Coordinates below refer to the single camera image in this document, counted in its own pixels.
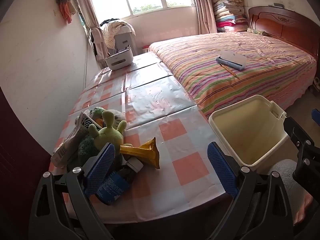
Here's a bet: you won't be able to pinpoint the wooden bed headboard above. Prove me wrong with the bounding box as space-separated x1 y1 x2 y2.
247 6 320 58

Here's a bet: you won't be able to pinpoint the small white box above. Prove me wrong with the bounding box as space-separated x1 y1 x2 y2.
124 156 144 173

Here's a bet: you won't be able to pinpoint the cream plastic bin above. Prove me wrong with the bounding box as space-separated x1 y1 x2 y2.
208 94 293 174

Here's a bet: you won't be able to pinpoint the orange checked tablecloth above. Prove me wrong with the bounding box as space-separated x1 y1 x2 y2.
49 53 232 225

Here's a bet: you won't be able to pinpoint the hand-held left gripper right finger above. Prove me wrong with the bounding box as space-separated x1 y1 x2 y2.
207 142 294 240

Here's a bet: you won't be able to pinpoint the beige hanging garment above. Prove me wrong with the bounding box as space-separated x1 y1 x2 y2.
90 26 107 68

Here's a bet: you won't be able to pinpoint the white desktop organizer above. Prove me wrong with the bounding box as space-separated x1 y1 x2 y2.
104 45 133 70

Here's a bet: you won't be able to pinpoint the blue grey pencil case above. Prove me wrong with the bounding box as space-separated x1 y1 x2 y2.
215 49 247 71

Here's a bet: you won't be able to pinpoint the yellow snack wrapper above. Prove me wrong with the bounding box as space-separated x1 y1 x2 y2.
119 137 161 170

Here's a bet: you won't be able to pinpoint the grey white air cooler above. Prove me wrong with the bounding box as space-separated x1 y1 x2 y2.
114 29 138 57

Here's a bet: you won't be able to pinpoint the orange grey hanging rags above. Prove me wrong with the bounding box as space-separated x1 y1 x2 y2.
55 0 77 25

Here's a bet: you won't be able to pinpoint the stack of folded quilts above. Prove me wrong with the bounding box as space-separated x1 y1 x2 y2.
212 0 249 33

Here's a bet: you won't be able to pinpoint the person's right hand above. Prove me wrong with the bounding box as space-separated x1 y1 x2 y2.
293 192 313 225

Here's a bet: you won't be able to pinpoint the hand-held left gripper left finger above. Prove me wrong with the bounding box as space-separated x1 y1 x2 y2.
29 142 115 240

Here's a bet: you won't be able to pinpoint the bed with striped cover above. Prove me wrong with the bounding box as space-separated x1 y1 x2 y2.
148 31 317 120

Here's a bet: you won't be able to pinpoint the grey fuzzy cloth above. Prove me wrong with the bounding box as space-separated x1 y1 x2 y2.
266 159 303 220

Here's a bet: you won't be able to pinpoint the blue cylindrical container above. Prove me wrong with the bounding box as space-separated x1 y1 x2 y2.
96 172 131 205

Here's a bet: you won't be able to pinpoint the dark green fuzzy ball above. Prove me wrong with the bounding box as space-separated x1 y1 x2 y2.
67 135 100 167

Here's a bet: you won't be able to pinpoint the white printed paper carton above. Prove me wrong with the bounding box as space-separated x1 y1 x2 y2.
51 112 103 168

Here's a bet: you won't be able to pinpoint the green plush toy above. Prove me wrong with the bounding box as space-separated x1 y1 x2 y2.
88 110 133 153

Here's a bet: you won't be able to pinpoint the beige curtain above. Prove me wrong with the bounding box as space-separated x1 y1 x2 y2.
194 0 217 34
66 0 100 30

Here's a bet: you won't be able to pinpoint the yellow pencil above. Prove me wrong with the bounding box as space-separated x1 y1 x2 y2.
219 62 239 78

